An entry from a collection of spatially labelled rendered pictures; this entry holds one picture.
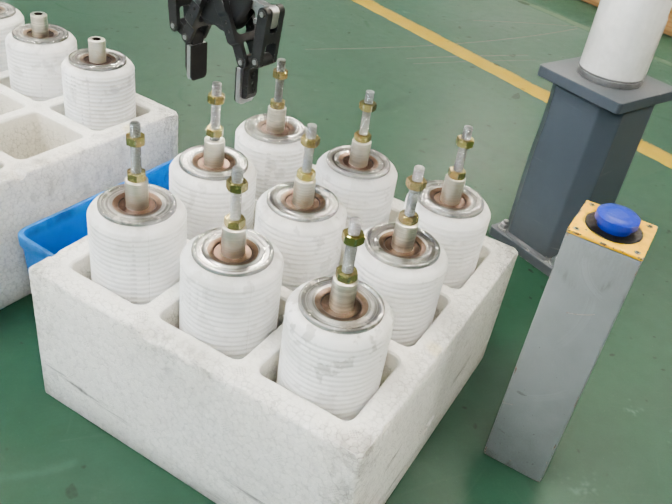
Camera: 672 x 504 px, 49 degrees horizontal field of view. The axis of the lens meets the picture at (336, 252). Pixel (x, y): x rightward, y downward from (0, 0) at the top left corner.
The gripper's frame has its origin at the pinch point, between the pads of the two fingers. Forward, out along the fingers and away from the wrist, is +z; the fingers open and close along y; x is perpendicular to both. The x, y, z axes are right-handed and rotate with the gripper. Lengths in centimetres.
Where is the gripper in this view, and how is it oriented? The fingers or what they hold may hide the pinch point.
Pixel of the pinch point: (220, 77)
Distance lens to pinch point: 77.7
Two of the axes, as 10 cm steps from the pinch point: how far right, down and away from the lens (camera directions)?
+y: 7.8, 4.4, -4.5
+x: 6.2, -3.9, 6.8
